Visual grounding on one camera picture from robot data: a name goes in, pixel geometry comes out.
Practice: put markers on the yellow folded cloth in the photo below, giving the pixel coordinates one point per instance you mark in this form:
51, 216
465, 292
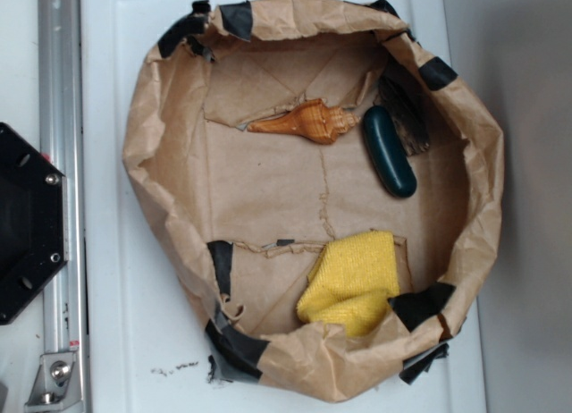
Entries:
351, 282

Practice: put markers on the brown paper bag bin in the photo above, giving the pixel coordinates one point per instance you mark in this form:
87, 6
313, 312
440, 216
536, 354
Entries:
243, 216

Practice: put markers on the orange conch seashell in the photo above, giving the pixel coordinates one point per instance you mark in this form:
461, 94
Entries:
312, 120

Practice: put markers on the dark green oblong capsule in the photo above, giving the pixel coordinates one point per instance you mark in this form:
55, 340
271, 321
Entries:
387, 154

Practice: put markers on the dark wooden brush block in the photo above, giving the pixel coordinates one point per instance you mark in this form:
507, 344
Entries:
407, 119

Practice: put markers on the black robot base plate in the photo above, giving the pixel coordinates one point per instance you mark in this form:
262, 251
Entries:
32, 223

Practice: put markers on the aluminium extrusion rail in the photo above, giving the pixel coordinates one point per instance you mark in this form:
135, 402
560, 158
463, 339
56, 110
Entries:
60, 126

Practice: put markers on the metal corner bracket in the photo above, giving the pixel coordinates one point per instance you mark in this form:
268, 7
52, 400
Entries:
57, 385

